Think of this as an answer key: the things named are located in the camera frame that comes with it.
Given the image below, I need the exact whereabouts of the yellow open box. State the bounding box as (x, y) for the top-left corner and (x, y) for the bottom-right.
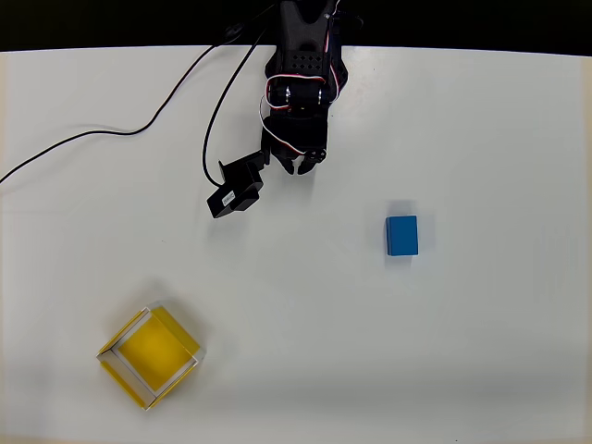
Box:
(95, 304), (203, 412)

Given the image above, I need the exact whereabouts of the black wrist-mounted camera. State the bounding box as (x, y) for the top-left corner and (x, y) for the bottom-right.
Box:
(205, 150), (272, 220)

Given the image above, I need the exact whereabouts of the blue block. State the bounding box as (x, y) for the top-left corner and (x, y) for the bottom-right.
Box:
(385, 215), (421, 257)

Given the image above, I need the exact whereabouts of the long black cable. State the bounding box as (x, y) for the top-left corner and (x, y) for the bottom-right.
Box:
(0, 21), (247, 186)

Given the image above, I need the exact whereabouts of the black camera cable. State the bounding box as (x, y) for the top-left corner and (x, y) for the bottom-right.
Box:
(202, 27), (275, 189)

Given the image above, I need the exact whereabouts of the white red servo wire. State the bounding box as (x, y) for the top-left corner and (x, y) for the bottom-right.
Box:
(258, 72), (346, 158)

